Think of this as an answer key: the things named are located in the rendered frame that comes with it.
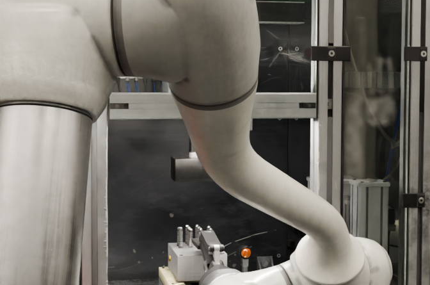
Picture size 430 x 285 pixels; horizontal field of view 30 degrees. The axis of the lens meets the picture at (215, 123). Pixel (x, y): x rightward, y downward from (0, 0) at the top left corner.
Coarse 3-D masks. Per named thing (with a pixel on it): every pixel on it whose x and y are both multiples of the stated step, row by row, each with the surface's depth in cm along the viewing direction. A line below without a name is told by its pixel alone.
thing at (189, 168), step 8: (192, 144) 158; (192, 152) 158; (176, 160) 155; (184, 160) 156; (192, 160) 156; (176, 168) 155; (184, 168) 156; (192, 168) 156; (200, 168) 156; (176, 176) 156; (184, 176) 156; (192, 176) 156; (200, 176) 157; (208, 176) 157
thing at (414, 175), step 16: (416, 0) 145; (416, 16) 145; (416, 32) 145; (416, 64) 145; (416, 80) 145; (416, 96) 145; (416, 112) 146; (416, 128) 146; (416, 144) 146; (416, 160) 146; (416, 176) 146; (416, 192) 146; (416, 208) 147; (416, 224) 147; (416, 240) 147; (416, 256) 147; (416, 272) 147
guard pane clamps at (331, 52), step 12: (312, 48) 141; (324, 48) 141; (336, 48) 142; (348, 48) 142; (408, 48) 144; (420, 48) 145; (312, 60) 141; (324, 60) 141; (336, 60) 142; (348, 60) 142; (408, 60) 145; (420, 60) 145; (408, 204) 146; (420, 204) 146
